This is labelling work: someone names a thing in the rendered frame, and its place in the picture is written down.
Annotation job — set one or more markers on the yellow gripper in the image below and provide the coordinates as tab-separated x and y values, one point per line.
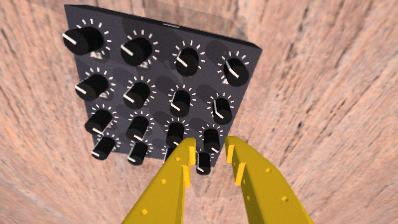
268	197

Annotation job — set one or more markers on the black knob box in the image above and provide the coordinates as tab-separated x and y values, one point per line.
181	81

